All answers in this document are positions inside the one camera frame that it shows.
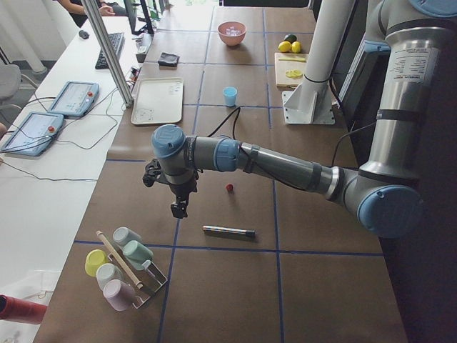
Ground yellow cup on rack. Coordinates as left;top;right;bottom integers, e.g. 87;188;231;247
84;249;109;277

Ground metal muddler black tip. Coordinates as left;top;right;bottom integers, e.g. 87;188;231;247
202;225;256;238

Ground light blue cup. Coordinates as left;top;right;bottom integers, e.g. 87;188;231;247
223;86;238;107

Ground metal cup rack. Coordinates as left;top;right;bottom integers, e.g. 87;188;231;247
108;252;168;309

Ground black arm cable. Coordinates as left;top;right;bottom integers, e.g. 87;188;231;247
208;106;241;141

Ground teach pendant near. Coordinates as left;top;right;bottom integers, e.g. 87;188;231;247
1;111;64;156

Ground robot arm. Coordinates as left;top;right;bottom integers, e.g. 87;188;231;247
143;1;456;238

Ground black computer mouse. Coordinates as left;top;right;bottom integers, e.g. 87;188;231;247
79;30;89;39

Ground teach pendant far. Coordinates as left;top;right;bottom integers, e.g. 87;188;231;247
48;81;99;117

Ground grey-green cup on rack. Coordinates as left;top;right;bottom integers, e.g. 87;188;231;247
112;227;142;247

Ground white cup on rack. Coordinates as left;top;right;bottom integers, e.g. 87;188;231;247
96;263;124;291

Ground yellow lemon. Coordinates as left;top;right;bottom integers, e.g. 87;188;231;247
291;41;301;54
278;41;291;53

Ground black monitor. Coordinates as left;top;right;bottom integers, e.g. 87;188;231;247
124;0;154;35

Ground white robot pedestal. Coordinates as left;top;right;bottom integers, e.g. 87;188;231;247
282;0;356;125

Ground red bottle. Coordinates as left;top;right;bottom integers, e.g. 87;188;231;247
1;294;47;324

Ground aluminium frame post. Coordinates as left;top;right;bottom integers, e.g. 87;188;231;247
81;0;134;108

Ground green avocado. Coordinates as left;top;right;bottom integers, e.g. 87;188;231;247
283;34;297;44

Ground grey folded cloth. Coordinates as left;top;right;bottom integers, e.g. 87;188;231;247
157;52;180;67

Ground wooden rod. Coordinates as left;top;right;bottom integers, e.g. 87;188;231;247
96;231;144;289

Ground black keyboard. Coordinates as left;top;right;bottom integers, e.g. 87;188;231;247
94;31;126;70

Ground yellow lemon near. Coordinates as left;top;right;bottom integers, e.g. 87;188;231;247
278;41;291;53

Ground pink bowl of ice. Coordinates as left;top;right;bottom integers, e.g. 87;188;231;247
218;21;246;46

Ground cream bear tray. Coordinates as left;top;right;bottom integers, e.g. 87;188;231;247
131;77;184;126

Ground wooden cutting board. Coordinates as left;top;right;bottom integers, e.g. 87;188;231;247
274;53;308;87

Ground yellow plastic knife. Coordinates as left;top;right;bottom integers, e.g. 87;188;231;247
278;57;307;63

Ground mint cup on rack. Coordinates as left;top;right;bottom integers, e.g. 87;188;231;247
122;240;154;270

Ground teach pendant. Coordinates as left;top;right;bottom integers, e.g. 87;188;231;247
1;111;64;156
48;81;99;117

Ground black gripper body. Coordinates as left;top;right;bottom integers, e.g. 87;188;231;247
142;159;199;204

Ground yellow lemon far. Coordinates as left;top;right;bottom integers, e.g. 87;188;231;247
291;41;301;54

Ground lemon slices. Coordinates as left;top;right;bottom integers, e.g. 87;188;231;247
285;69;303;79

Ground pink cup on rack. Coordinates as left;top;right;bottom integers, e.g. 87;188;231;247
103;279;136;311

